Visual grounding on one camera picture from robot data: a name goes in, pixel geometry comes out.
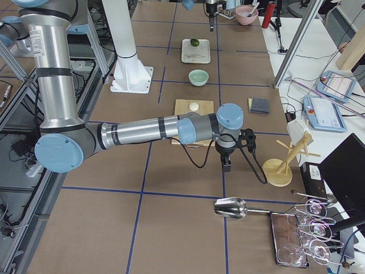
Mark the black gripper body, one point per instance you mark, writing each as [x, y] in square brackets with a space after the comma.
[223, 151]
[211, 8]

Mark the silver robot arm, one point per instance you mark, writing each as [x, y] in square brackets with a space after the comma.
[67, 136]
[188, 5]

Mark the pink mixing bowl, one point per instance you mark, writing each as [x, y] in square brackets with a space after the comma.
[245, 15]

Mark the mint green bowl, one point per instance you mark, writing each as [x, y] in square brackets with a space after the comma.
[198, 77]

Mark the light blue cup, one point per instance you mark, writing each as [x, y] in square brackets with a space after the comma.
[230, 4]

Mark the green avocado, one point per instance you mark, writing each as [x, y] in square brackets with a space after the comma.
[194, 42]

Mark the white bear tray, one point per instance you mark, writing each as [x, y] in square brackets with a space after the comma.
[203, 48]

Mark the metal scoop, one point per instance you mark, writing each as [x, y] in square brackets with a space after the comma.
[235, 208]

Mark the wooden mug tree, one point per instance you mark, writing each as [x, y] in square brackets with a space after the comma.
[277, 171]

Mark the grey folded cloth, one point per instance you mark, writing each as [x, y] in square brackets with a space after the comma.
[260, 105]

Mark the yellow sponge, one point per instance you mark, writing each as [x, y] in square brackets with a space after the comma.
[250, 103]

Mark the red bottle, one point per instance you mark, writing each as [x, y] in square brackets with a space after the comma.
[268, 14]

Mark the wooden cutting board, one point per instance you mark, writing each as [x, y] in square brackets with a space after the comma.
[206, 107]

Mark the wine glass rack tray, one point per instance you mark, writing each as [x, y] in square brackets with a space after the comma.
[303, 234]

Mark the blue teach pendant near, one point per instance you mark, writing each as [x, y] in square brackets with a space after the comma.
[323, 115]

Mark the blue teach pendant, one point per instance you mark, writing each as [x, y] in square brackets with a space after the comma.
[336, 86]
[323, 115]

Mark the black monitor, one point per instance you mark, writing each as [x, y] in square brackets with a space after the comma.
[343, 171]

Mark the blue teach pendant far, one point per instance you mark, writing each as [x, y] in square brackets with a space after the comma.
[336, 86]

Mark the white wire cup rack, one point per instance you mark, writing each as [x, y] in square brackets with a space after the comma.
[227, 13]

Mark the black camera tripod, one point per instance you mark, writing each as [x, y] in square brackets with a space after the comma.
[277, 25]

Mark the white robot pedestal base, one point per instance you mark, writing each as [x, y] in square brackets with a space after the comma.
[130, 75]

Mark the aluminium frame post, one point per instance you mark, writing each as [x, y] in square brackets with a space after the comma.
[304, 25]

